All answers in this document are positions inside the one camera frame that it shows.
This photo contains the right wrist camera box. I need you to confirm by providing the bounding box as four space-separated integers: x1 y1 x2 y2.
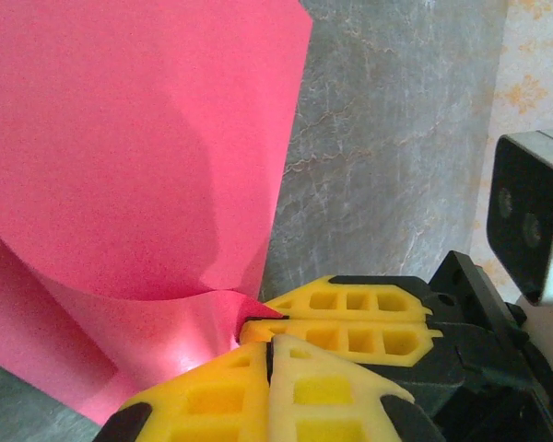
486 127 553 308

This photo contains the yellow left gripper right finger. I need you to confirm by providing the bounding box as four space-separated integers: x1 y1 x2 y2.
266 333 443 442

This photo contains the pink paper sheet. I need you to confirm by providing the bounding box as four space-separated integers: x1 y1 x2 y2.
0 0 313 427

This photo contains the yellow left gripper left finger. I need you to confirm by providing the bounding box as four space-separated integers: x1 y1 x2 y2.
94 343 272 442

